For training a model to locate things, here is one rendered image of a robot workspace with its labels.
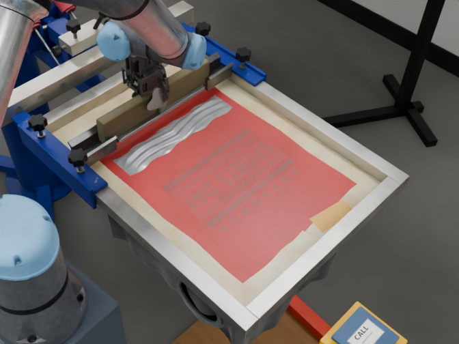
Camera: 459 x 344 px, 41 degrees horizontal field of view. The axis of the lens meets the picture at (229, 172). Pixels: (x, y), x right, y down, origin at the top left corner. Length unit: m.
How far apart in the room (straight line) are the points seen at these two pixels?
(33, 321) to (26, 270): 0.13
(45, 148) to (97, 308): 0.61
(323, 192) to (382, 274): 1.10
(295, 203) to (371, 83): 1.94
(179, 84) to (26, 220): 0.83
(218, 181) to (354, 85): 1.90
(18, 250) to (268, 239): 0.70
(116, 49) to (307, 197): 0.57
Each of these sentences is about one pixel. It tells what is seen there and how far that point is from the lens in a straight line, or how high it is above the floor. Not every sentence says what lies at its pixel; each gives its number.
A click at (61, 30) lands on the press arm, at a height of 1.04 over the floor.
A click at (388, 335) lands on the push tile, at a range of 1.33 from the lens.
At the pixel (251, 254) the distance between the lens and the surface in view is 1.39.
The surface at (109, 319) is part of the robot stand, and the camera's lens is 1.06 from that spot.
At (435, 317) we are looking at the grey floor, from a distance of 2.54.
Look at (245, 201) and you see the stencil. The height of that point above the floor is 0.95.
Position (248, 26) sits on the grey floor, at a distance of 3.63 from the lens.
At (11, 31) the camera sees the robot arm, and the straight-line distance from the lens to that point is 0.96.
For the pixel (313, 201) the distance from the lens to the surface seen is 1.50.
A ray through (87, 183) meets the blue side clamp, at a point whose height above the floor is 1.00.
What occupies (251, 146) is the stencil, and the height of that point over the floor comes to 0.95.
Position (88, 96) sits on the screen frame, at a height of 0.99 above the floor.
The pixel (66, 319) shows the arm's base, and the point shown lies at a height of 1.24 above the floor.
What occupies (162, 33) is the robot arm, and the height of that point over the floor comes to 1.45.
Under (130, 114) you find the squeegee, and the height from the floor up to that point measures 1.05.
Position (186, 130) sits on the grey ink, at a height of 0.96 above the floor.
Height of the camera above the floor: 2.11
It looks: 49 degrees down
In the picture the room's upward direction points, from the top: 3 degrees clockwise
